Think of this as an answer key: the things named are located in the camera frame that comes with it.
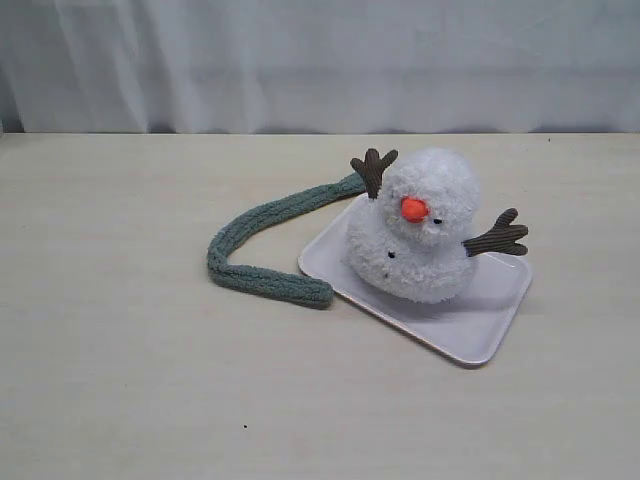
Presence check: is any white backdrop curtain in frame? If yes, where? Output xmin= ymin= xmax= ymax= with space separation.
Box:
xmin=1 ymin=1 xmax=639 ymax=134

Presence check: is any white rectangular tray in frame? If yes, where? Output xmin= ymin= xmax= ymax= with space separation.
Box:
xmin=298 ymin=194 xmax=533 ymax=368

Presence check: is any white plush snowman toy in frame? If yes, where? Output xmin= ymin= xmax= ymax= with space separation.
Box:
xmin=346 ymin=147 xmax=528 ymax=304

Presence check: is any green knitted scarf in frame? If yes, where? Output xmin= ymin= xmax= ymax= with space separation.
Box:
xmin=206 ymin=173 xmax=365 ymax=309

